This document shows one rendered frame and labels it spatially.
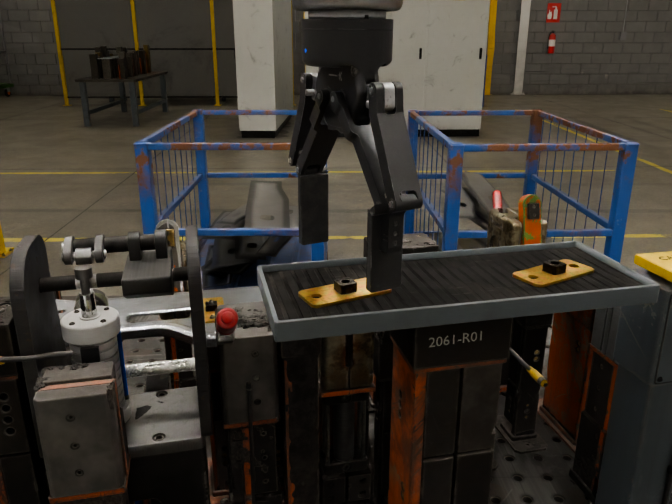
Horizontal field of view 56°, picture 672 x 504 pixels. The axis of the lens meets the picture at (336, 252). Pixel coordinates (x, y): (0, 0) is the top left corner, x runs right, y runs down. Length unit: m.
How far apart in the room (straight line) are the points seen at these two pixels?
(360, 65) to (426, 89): 8.32
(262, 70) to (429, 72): 2.22
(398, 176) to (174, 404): 0.45
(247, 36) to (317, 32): 8.18
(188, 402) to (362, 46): 0.49
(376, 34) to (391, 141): 0.09
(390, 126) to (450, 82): 8.39
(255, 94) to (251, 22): 0.90
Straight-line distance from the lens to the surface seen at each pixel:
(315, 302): 0.57
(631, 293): 0.65
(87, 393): 0.64
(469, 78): 8.93
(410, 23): 8.75
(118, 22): 13.21
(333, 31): 0.51
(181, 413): 0.79
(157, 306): 0.99
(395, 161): 0.48
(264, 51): 8.67
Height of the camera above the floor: 1.39
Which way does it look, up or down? 19 degrees down
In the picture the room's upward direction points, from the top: straight up
